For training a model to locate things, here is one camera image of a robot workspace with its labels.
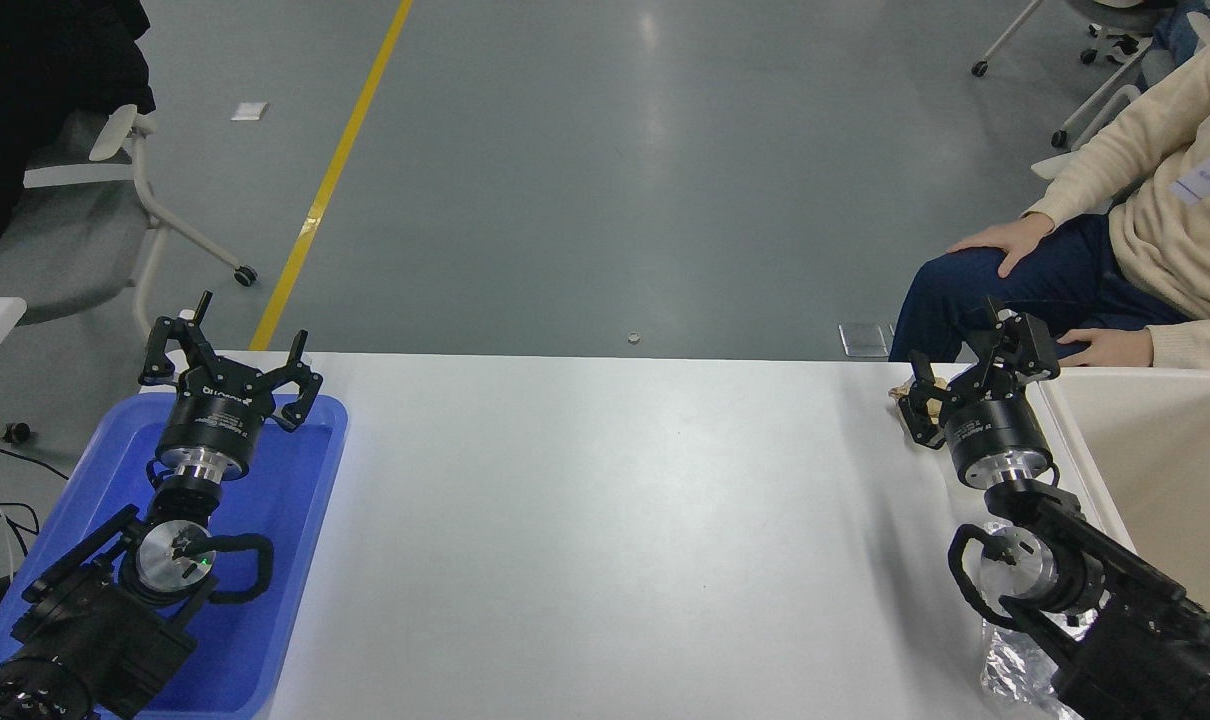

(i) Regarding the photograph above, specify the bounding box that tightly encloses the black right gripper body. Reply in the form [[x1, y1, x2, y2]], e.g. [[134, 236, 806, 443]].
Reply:
[[942, 387, 1054, 481]]

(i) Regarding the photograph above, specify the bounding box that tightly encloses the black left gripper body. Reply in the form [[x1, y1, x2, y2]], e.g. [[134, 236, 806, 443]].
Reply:
[[155, 370, 267, 465]]

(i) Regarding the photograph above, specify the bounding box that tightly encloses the person's left hand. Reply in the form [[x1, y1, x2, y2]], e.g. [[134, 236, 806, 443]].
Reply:
[[1058, 328, 1156, 369]]

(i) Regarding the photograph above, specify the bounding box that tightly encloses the person's right hand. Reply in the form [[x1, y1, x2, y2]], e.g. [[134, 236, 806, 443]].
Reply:
[[947, 212, 1056, 279]]

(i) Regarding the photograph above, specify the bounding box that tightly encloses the metal floor plate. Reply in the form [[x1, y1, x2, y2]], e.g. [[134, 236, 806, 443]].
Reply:
[[839, 322, 889, 359]]

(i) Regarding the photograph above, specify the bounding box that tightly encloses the blue plastic tray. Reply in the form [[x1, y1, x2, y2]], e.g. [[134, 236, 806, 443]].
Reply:
[[0, 392, 350, 720]]

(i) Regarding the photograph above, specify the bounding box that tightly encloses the large pale bin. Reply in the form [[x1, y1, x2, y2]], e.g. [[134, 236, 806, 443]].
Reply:
[[1033, 366, 1210, 661]]

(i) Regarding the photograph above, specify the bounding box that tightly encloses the person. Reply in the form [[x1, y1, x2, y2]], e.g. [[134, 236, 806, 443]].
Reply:
[[887, 20, 1210, 373], [1150, 0, 1210, 71]]

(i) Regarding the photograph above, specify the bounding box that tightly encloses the white name badge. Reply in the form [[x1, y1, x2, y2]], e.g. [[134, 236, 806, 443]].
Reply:
[[1169, 150, 1210, 206]]

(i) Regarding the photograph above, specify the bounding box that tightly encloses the silver foil tray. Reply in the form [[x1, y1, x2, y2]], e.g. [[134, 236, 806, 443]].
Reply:
[[979, 518, 1101, 720]]

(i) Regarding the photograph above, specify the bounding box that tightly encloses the black jacket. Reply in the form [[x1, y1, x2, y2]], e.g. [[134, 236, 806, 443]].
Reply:
[[0, 0, 156, 244]]

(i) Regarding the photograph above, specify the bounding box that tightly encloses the grey office chair white frame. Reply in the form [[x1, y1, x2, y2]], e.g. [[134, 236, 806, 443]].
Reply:
[[0, 103, 259, 346]]

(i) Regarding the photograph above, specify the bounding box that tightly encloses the black floor cable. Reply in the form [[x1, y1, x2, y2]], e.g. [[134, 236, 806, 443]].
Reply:
[[0, 441, 71, 482], [0, 490, 42, 558]]

